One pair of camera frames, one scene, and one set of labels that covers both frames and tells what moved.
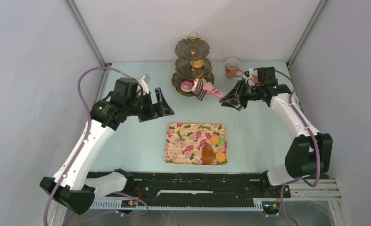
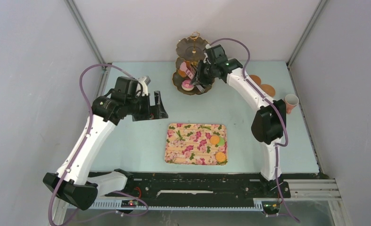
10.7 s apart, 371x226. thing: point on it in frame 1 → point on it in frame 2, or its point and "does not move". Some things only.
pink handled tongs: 211,89 → 183,66
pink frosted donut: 186,86 does not move
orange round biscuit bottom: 220,157 does not move
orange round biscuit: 214,139 does not move
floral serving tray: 196,144 does not move
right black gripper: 235,98 → 200,78
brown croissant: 208,154 → 182,73
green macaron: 221,141 does not move
